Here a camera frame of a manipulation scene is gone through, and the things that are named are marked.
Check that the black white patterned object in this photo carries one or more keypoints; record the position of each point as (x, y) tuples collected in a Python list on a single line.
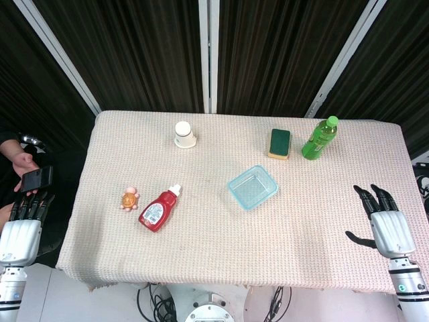
[(423, 182)]

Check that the white silver robot base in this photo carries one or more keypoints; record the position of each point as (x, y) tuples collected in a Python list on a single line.
[(207, 307)]

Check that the black curtain panel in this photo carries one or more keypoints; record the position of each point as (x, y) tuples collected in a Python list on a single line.
[(395, 73), (23, 84), (278, 57), (134, 57)]

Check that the orange pink turtle toy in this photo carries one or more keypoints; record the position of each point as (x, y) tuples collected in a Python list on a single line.
[(129, 200)]

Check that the white paper cup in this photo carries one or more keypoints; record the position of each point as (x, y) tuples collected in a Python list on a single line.
[(183, 135)]

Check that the white frame post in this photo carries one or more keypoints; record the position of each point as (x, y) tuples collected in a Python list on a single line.
[(345, 60), (58, 55), (208, 57)]

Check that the green yellow scrub sponge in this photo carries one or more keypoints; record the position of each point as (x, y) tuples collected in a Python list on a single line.
[(280, 141)]

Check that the pink waffle-weave tablecloth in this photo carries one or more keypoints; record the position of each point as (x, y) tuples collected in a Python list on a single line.
[(214, 248)]

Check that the silver metal chair part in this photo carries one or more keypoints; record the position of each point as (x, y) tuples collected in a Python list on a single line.
[(31, 138)]

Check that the light blue container lid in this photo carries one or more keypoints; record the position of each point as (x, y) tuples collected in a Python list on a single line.
[(234, 192)]

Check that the black smartphone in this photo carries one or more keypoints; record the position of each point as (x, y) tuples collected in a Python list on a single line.
[(37, 178)]

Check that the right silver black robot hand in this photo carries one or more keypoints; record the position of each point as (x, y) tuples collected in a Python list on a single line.
[(392, 231)]

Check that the person in black clothes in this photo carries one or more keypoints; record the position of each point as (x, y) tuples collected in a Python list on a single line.
[(65, 174)]

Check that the red ketchup squeeze bottle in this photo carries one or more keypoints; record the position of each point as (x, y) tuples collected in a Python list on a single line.
[(157, 209)]

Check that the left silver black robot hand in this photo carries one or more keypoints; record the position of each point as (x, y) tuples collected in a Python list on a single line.
[(20, 238)]

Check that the person's left hand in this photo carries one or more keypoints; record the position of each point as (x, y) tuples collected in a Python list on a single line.
[(24, 161)]

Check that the person's right hand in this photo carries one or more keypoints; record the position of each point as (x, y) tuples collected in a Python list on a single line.
[(6, 211)]

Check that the green tea plastic bottle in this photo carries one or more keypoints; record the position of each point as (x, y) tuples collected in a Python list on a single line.
[(318, 139)]

